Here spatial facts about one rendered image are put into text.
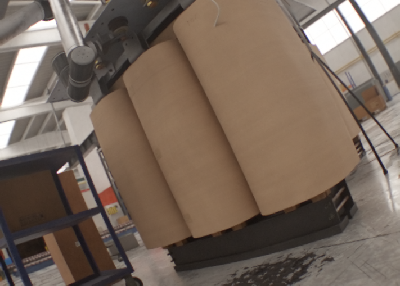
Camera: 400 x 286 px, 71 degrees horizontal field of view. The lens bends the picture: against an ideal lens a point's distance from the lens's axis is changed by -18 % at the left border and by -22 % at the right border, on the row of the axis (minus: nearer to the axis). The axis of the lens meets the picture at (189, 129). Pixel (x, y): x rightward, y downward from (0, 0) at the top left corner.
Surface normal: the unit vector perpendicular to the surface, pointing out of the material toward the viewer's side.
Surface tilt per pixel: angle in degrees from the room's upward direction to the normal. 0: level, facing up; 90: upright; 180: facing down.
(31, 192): 90
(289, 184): 90
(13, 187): 90
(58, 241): 90
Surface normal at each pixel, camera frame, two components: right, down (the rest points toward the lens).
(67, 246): 0.61, -0.41
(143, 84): -0.68, 0.18
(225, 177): 0.08, -0.23
